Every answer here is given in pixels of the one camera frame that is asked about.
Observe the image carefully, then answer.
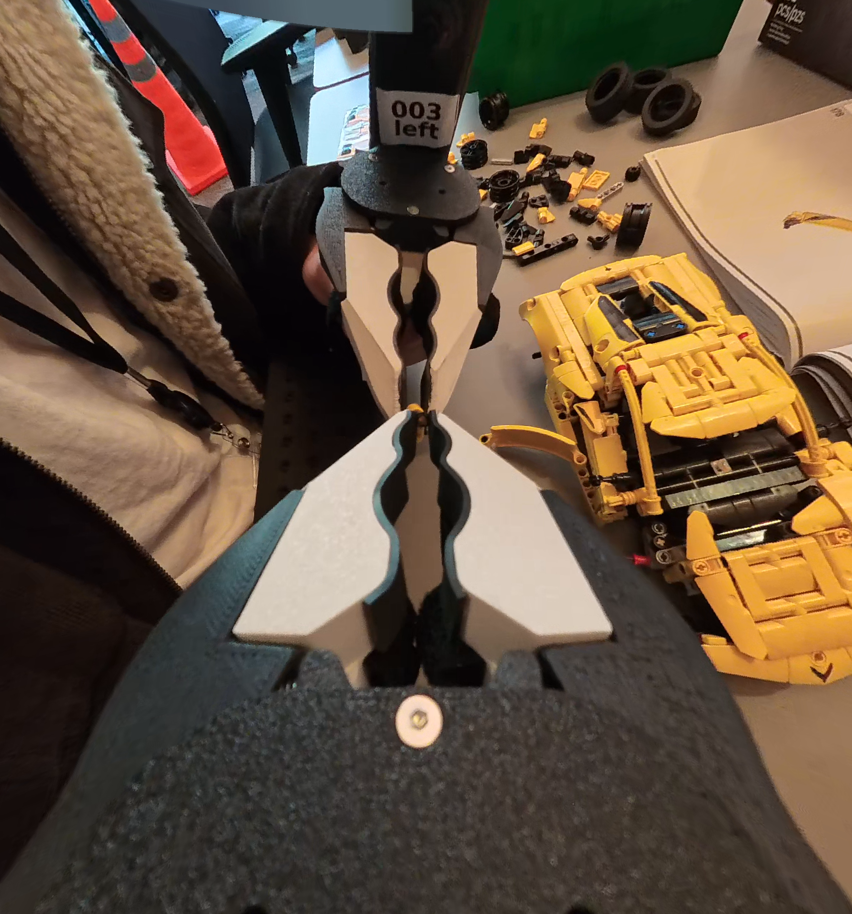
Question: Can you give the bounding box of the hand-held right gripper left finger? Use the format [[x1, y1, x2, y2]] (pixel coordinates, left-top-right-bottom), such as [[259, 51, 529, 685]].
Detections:
[[232, 410, 409, 686]]

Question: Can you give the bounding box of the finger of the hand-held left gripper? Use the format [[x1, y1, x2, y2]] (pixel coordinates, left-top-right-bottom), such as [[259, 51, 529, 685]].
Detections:
[[342, 230, 406, 424], [422, 239, 484, 415]]

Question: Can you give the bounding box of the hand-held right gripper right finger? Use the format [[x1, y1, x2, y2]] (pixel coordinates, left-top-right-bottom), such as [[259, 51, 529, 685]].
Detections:
[[432, 413, 614, 683]]

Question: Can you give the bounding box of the yellow curved panel piece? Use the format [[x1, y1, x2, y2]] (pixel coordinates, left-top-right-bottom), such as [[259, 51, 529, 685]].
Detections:
[[479, 423, 587, 494]]

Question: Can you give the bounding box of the instruction booklet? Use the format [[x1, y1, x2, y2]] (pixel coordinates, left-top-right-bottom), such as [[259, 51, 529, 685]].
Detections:
[[640, 95, 852, 429]]

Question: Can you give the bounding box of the grey desk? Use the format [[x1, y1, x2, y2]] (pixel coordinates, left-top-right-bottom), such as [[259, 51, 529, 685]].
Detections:
[[305, 0, 852, 914]]

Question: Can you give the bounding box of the person's left hand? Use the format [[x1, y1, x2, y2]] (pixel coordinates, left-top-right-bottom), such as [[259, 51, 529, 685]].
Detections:
[[301, 238, 343, 308]]

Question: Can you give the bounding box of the pile of black yellow bricks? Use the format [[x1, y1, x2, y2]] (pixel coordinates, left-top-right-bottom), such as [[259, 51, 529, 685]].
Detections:
[[446, 118, 644, 267]]

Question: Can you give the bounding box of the orange traffic cone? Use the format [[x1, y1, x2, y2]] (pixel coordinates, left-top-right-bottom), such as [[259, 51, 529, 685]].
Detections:
[[87, 0, 228, 195]]

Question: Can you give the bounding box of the yellow toy brick car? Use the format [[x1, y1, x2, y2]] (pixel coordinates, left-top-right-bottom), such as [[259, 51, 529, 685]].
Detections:
[[519, 253, 852, 686]]

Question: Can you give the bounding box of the green plastic bin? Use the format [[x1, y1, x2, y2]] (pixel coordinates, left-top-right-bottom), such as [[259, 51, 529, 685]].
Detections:
[[465, 0, 744, 108]]

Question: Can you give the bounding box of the dark fleece-lined jacket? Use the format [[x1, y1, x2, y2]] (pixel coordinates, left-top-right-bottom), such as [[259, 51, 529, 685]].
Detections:
[[0, 0, 270, 858]]

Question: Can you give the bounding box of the toy car set box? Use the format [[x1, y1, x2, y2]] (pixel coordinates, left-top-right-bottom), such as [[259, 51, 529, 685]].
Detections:
[[756, 0, 852, 97]]

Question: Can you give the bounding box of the black lanyard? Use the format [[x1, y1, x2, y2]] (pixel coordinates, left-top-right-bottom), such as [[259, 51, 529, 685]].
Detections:
[[0, 196, 259, 458]]

